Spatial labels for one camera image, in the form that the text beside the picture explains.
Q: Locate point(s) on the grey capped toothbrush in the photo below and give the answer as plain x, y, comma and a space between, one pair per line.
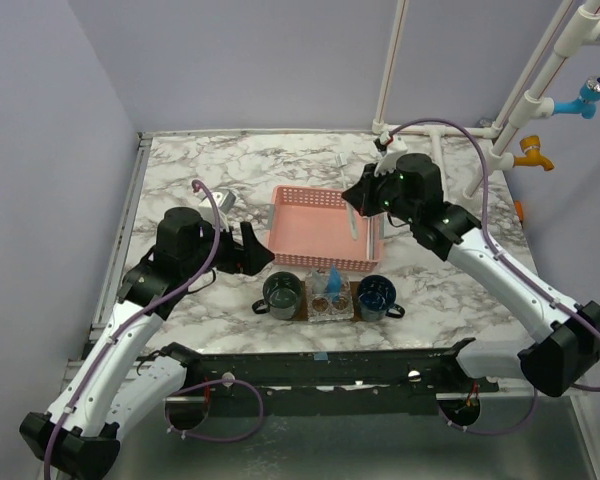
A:
372, 237

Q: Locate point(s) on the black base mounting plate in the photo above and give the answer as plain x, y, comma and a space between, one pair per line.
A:
322, 383

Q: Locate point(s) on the dark blue mug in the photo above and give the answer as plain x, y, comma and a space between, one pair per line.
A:
376, 299

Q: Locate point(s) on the brown wooden oval tray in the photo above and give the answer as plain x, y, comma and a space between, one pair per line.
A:
301, 316

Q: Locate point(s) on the blue toothpaste tube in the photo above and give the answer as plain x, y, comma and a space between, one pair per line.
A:
334, 283

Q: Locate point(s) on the pink plastic basket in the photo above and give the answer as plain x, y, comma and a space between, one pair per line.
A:
312, 228

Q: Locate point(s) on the aluminium rail frame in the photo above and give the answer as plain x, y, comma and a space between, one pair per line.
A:
116, 260

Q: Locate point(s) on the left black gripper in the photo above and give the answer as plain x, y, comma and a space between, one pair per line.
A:
255, 255

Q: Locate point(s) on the orange object at edge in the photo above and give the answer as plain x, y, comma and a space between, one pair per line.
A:
519, 211

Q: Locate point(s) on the dark green mug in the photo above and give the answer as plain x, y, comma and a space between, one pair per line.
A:
282, 295

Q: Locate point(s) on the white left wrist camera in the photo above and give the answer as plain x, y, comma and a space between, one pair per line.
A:
224, 200

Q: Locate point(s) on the blue tap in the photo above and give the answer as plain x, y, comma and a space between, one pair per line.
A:
585, 105

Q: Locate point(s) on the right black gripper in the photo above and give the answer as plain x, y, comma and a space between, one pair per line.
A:
361, 194

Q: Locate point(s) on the clear textured acrylic holder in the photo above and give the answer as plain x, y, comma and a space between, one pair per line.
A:
321, 309

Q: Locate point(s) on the white pvc pipe frame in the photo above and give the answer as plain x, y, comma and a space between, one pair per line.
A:
575, 24

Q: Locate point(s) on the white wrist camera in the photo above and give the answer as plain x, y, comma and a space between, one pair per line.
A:
224, 200
390, 148

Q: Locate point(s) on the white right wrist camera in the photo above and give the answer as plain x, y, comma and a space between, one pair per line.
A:
390, 148

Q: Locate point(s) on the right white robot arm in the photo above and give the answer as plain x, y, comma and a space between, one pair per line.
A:
565, 334

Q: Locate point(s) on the yellow tap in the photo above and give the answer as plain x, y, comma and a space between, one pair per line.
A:
531, 154

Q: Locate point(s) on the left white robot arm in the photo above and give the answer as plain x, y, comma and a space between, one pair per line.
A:
80, 433

